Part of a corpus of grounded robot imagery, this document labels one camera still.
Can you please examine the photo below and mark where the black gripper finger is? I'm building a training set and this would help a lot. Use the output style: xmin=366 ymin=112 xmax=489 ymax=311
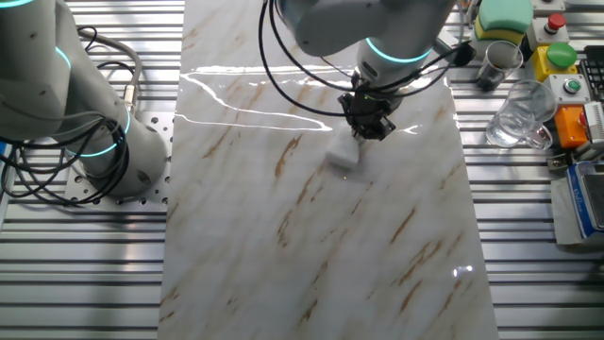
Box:
xmin=350 ymin=122 xmax=378 ymax=142
xmin=372 ymin=115 xmax=397 ymax=142

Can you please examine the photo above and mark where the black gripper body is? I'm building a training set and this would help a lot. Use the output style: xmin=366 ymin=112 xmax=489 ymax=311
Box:
xmin=337 ymin=88 xmax=403 ymax=127

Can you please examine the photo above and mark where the white cloth wipe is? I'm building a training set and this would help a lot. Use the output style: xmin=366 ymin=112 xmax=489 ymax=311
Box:
xmin=324 ymin=133 xmax=362 ymax=171

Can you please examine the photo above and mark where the green yellow sponge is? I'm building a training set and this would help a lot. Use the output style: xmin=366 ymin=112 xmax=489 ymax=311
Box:
xmin=474 ymin=0 xmax=534 ymax=46

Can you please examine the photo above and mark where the clear glass pitcher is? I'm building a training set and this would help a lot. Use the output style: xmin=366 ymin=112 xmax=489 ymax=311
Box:
xmin=484 ymin=78 xmax=559 ymax=151

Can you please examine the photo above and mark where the marble pattern board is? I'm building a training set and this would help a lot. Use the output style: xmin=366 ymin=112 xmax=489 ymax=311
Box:
xmin=158 ymin=0 xmax=500 ymax=340

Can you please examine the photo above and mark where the orange box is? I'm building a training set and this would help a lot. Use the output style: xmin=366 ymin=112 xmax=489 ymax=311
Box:
xmin=552 ymin=103 xmax=590 ymax=150

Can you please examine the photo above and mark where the red button grey box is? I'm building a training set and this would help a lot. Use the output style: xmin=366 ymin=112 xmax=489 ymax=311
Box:
xmin=526 ymin=12 xmax=570 ymax=53

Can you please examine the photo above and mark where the green button yellow box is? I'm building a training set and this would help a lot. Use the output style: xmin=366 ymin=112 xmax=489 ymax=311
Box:
xmin=530 ymin=42 xmax=579 ymax=84

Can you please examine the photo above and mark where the small green button grey box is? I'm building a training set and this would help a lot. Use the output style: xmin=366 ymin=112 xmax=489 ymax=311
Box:
xmin=542 ymin=73 xmax=592 ymax=105

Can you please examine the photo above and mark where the plain grey control box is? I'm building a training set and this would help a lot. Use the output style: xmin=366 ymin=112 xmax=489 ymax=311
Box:
xmin=530 ymin=0 xmax=567 ymax=14

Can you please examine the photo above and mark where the grey ribbed metal device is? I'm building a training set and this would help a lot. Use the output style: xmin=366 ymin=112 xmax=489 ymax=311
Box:
xmin=582 ymin=100 xmax=604 ymax=152

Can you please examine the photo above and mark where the blue white digital scale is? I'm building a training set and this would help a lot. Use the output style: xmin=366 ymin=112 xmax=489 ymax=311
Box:
xmin=550 ymin=160 xmax=604 ymax=247

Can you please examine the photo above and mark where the black keyboard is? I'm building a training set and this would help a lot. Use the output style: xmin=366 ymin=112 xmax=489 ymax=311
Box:
xmin=578 ymin=44 xmax=604 ymax=103

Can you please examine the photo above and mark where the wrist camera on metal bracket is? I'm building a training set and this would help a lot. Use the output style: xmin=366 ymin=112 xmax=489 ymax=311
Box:
xmin=433 ymin=35 xmax=478 ymax=68

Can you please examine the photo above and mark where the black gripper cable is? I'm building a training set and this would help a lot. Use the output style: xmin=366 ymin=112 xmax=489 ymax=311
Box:
xmin=257 ymin=0 xmax=473 ymax=119

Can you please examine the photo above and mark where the metal corner bracket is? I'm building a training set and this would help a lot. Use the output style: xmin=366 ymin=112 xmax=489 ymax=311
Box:
xmin=546 ymin=151 xmax=570 ymax=172

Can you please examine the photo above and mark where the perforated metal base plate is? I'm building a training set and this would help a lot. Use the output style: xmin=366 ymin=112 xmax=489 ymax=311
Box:
xmin=63 ymin=110 xmax=175 ymax=208

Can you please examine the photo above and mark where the grey cable with metal connector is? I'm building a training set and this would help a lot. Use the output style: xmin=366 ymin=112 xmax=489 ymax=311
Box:
xmin=77 ymin=27 xmax=143 ymax=117

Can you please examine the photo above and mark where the black cable bundle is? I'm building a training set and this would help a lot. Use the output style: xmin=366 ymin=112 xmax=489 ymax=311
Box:
xmin=0 ymin=115 xmax=131 ymax=208

